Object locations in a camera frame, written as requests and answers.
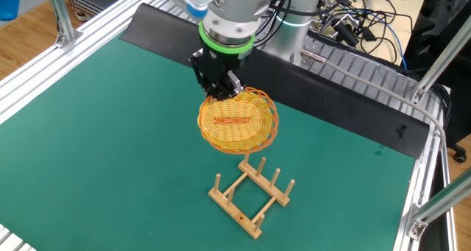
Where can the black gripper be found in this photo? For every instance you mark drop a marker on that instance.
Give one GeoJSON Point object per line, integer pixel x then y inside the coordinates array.
{"type": "Point", "coordinates": [221, 67]}

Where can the orange yellow wicker basket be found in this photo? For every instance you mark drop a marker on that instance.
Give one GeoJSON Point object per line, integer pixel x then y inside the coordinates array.
{"type": "Point", "coordinates": [235, 126]}

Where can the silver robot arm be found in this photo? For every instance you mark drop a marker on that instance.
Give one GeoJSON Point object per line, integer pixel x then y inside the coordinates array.
{"type": "Point", "coordinates": [235, 4]}

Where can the wooden peg dish rack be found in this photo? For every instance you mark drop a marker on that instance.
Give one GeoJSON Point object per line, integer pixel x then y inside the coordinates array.
{"type": "Point", "coordinates": [235, 215]}

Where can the black rubber barrier strip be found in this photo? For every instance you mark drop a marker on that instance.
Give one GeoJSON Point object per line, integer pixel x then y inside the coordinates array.
{"type": "Point", "coordinates": [331, 107]}

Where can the green table mat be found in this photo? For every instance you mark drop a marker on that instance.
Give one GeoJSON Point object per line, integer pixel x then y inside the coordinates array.
{"type": "Point", "coordinates": [110, 207]}

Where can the beige desk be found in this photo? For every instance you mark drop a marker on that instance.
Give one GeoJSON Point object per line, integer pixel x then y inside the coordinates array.
{"type": "Point", "coordinates": [416, 8]}

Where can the black office chair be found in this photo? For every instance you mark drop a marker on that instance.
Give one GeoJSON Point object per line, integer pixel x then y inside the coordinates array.
{"type": "Point", "coordinates": [460, 96]}

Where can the silver blue wrist camera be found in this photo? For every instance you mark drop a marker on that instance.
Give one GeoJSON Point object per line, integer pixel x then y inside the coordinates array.
{"type": "Point", "coordinates": [187, 0]}

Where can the black aluminium frame stand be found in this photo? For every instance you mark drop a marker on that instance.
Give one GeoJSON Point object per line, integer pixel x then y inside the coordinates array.
{"type": "Point", "coordinates": [95, 0]}

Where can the aluminium frame post with bracket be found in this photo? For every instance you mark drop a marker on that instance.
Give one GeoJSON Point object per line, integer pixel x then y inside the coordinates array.
{"type": "Point", "coordinates": [59, 8]}
{"type": "Point", "coordinates": [441, 63]}
{"type": "Point", "coordinates": [441, 201]}

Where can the aluminium profile table frame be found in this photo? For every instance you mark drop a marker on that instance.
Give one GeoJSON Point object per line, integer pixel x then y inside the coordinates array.
{"type": "Point", "coordinates": [22, 92]}

